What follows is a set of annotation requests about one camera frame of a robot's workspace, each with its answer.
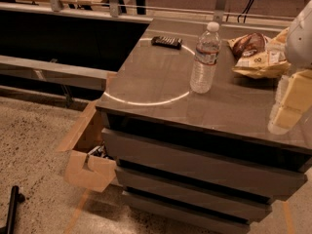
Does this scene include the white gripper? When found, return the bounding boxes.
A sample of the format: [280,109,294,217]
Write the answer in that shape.
[280,1,312,113]

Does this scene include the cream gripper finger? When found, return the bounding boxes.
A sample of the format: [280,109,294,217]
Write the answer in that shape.
[267,103,302,135]

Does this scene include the clear plastic water bottle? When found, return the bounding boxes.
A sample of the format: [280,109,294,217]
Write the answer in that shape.
[190,21,221,94]

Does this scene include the dark rxbar chocolate bar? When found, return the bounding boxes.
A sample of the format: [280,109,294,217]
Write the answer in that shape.
[151,36,182,50]

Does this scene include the yellow brown chip bag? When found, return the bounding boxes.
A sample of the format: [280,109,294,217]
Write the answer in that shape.
[228,28,291,79]

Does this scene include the grey drawer cabinet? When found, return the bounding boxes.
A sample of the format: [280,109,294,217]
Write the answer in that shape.
[97,23,312,234]

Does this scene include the open cardboard box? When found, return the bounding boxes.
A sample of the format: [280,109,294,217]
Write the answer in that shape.
[56,100,116,192]

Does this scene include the black pole on floor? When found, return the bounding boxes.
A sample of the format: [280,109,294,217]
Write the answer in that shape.
[0,185,25,234]

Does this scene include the black hanging cables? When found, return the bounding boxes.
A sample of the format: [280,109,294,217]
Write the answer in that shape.
[236,0,259,23]

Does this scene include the metal railing frame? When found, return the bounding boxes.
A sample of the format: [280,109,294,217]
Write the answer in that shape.
[1,0,295,94]

